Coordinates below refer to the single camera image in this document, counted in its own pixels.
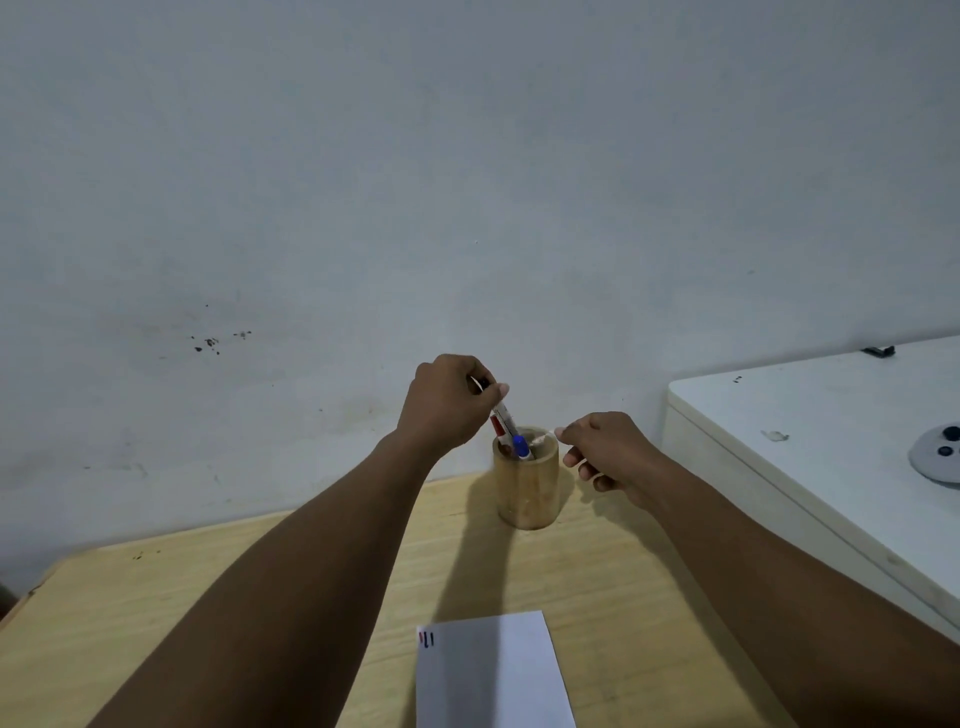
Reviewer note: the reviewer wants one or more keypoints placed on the person's left hand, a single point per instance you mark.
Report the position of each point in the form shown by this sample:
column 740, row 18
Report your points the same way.
column 442, row 405

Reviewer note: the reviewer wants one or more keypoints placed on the person's right hand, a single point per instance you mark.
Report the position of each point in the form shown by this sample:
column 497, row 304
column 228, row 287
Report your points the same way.
column 619, row 450

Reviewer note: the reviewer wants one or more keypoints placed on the red marker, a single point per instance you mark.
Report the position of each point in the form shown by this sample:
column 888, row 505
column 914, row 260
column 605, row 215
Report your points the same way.
column 497, row 427

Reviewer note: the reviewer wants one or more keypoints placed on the black marker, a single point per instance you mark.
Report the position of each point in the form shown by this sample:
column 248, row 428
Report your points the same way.
column 505, row 418

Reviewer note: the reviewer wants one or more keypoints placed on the blue marker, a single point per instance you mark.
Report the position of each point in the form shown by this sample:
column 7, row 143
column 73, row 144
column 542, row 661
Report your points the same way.
column 521, row 448

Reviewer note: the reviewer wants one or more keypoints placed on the white paper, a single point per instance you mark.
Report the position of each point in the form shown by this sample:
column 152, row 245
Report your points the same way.
column 495, row 675

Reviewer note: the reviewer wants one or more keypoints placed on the person's left forearm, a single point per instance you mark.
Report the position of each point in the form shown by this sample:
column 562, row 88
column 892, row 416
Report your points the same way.
column 285, row 592

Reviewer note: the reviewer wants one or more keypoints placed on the person's right forearm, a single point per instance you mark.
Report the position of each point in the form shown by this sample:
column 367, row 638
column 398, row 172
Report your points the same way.
column 802, row 615

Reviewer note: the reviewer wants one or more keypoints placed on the wooden pen holder cup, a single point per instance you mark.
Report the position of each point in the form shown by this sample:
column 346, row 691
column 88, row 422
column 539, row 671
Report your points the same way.
column 529, row 495

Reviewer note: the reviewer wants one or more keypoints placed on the white cabinet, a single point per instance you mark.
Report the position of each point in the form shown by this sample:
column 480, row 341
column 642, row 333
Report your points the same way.
column 817, row 450

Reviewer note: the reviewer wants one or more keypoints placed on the small black object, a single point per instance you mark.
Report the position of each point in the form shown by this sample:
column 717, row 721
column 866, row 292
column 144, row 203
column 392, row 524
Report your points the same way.
column 878, row 351

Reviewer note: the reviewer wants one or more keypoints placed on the white game controller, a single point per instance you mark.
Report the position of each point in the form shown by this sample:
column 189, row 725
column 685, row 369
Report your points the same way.
column 937, row 459

